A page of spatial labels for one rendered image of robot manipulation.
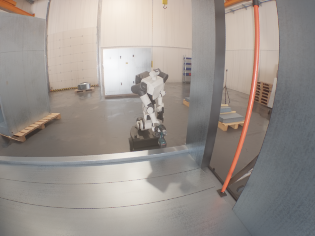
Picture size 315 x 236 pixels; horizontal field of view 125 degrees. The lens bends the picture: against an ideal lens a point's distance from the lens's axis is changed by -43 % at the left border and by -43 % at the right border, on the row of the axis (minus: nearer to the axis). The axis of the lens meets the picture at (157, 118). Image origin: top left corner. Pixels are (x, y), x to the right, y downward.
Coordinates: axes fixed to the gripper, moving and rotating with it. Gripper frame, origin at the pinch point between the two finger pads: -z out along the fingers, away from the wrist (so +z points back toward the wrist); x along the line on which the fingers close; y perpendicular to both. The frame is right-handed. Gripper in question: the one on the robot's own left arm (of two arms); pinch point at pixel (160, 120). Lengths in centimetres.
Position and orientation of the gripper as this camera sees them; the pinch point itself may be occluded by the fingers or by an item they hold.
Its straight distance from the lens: 233.5
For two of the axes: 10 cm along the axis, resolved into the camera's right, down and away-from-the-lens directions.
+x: 7.9, 3.6, -5.0
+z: -0.2, -7.9, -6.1
